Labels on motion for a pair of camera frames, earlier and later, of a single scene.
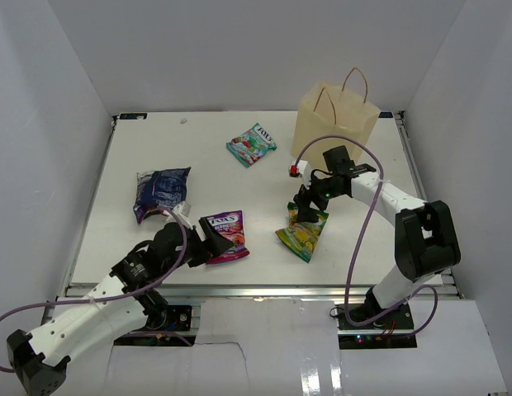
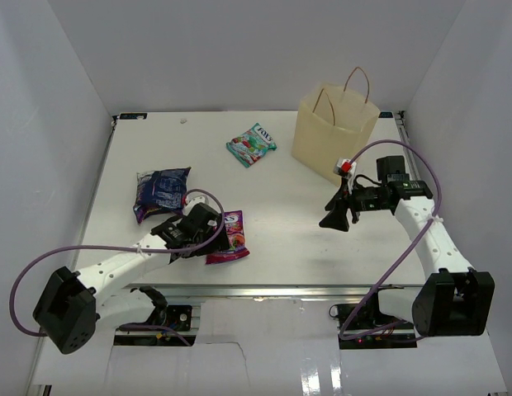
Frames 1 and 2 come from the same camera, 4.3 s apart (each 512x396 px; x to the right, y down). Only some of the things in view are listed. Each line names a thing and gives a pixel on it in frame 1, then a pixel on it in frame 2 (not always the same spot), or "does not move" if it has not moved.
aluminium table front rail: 284,291 does not move
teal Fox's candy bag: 251,146 does not move
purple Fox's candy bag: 230,227 does not move
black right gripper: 303,200 → 337,218
